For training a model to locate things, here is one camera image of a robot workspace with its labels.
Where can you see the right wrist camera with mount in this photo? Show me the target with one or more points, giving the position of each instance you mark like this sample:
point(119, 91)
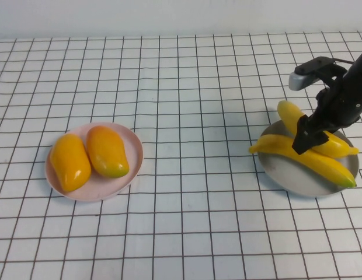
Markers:
point(306, 71)

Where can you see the plain orange mango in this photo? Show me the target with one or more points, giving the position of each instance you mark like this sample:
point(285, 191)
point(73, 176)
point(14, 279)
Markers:
point(69, 160)

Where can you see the orange mango green tip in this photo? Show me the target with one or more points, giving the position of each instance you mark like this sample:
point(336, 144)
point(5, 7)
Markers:
point(107, 151)

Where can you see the grey round plate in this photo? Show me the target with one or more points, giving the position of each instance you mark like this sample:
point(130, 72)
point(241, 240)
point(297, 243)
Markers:
point(300, 181)

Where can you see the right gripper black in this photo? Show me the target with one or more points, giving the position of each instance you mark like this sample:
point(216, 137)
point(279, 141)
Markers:
point(341, 108)

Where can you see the pink round plate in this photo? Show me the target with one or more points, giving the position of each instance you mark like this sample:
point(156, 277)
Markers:
point(119, 181)

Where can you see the yellow plastic banana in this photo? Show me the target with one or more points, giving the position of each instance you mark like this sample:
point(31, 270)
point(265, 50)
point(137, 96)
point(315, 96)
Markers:
point(289, 113)
point(321, 163)

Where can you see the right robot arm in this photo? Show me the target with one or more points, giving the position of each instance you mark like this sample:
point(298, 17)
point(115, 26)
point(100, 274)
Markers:
point(360, 64)

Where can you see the white checked tablecloth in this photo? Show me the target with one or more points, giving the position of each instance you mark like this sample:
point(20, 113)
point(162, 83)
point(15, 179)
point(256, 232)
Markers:
point(181, 248)

